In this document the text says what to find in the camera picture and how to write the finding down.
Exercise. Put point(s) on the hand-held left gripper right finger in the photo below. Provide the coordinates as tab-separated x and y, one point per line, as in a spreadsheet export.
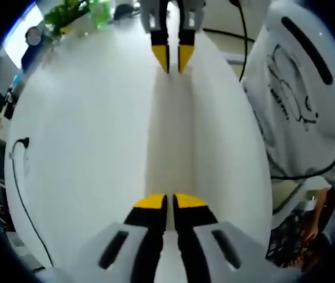
196	236

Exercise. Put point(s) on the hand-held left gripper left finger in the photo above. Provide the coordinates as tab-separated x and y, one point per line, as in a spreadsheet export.
143	236

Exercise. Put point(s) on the green plastic bottle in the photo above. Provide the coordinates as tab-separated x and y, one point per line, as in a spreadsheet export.
101	13

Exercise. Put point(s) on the dark patterned cloth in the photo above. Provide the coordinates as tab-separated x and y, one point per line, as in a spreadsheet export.
291	236

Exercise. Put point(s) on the potted green plant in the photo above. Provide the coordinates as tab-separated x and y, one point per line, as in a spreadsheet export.
64	14

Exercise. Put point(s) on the person's white printed shirt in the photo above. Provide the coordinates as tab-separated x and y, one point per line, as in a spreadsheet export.
273	132

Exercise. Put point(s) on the white chest device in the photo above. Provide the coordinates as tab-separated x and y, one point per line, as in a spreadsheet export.
332	35

